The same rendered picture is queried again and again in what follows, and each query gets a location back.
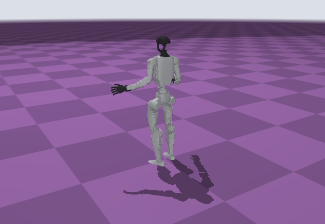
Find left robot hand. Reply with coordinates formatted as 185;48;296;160
111;84;131;95

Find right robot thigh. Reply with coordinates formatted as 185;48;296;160
162;95;176;133

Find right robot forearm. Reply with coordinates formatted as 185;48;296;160
174;74;181;85

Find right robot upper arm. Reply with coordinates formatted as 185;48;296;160
173;56;181;80

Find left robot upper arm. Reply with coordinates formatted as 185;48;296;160
146;57;157;84

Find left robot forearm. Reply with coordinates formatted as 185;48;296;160
126;77;149;90

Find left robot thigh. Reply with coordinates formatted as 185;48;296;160
147;98;163;138

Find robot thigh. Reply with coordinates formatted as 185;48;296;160
147;98;163;138
162;95;176;133

